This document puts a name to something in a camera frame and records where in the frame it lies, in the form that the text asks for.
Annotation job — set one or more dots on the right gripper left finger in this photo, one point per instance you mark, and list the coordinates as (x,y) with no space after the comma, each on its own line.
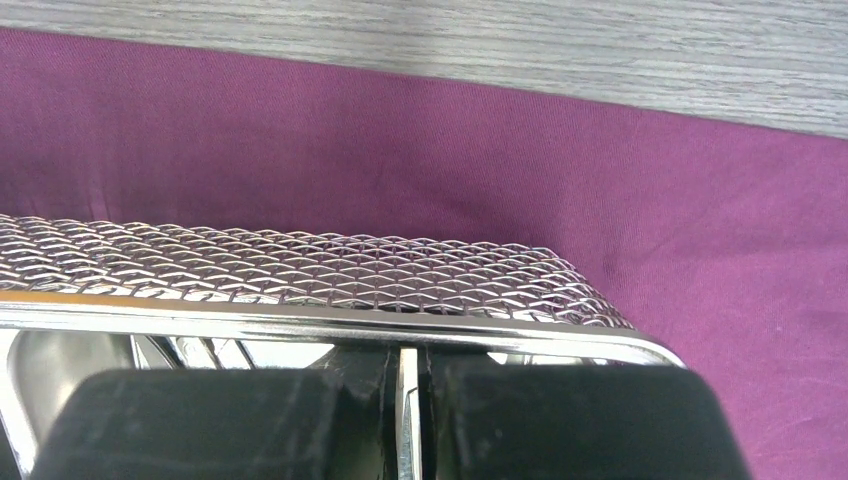
(331,420)

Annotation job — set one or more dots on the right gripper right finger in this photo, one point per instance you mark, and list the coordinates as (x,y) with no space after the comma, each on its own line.
(484,420)

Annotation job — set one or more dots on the steel instrument tray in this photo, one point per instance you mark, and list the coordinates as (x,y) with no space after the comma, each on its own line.
(79,298)

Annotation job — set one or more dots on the purple cloth wrap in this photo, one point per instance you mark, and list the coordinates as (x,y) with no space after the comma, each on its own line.
(726,241)

